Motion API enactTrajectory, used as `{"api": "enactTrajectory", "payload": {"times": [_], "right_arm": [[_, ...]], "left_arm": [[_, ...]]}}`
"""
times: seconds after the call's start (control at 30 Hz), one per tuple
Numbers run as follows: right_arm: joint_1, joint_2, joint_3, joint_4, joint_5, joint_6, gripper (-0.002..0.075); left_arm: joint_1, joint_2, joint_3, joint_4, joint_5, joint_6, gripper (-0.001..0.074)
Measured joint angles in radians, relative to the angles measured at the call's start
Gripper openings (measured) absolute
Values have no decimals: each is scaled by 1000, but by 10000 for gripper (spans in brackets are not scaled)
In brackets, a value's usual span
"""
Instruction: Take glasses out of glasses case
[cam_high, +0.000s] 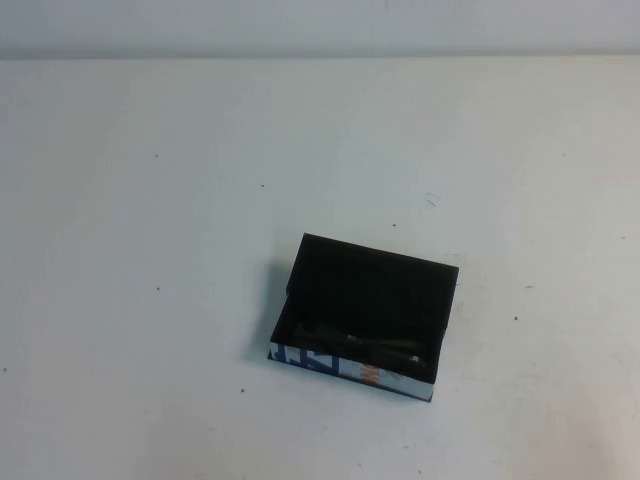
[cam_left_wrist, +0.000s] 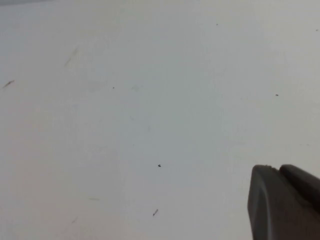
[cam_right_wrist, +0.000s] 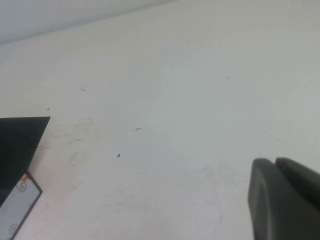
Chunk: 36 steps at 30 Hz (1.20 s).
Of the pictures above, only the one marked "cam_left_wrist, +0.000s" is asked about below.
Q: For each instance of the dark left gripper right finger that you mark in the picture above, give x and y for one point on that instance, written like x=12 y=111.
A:
x=302 y=182

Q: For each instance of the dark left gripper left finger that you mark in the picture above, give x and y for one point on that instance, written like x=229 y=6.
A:
x=272 y=207

